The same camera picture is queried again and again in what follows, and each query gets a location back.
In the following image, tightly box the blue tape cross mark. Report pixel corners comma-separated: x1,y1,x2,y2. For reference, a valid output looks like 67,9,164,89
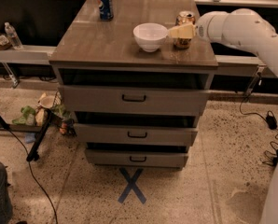
118,168,146,204

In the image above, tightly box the black power adapter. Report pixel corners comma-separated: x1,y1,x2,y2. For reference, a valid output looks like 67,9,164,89
266,111,277,130

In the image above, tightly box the white bowl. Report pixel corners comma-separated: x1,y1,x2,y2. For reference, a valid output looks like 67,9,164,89
133,23,168,52

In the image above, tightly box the black tripod leg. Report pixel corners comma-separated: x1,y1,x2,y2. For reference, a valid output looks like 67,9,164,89
26,109,52,162

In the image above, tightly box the top grey drawer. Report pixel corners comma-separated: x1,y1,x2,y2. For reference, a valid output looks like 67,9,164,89
59,85,209,116

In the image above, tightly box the black floor cable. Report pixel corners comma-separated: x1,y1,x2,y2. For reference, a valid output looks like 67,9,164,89
7,128,59,224

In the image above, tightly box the grey drawer cabinet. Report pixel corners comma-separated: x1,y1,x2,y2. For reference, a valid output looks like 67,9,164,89
49,0,219,169

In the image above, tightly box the middle grey drawer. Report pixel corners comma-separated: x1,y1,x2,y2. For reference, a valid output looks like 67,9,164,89
75,124,198,147

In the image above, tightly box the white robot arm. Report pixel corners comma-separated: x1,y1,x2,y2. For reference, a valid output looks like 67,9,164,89
168,8,278,224

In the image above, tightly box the grey drawer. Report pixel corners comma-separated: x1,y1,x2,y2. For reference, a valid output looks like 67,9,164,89
75,124,198,147
59,85,209,116
85,149,188,168

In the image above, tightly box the brown tray with items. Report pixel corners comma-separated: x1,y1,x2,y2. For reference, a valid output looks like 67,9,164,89
0,34,13,52

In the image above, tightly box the orange soda can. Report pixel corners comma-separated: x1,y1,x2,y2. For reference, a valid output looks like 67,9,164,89
174,10,195,49

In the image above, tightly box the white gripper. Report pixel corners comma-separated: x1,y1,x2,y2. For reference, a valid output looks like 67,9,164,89
168,11,229,43

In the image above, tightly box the bottom grey drawer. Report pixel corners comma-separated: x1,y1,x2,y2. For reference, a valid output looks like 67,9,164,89
85,149,188,168

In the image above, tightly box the blue pepsi can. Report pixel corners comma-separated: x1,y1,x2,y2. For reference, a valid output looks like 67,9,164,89
98,0,114,21

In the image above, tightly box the clear plastic water bottle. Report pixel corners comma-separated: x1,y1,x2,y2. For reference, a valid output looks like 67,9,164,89
5,22,23,49

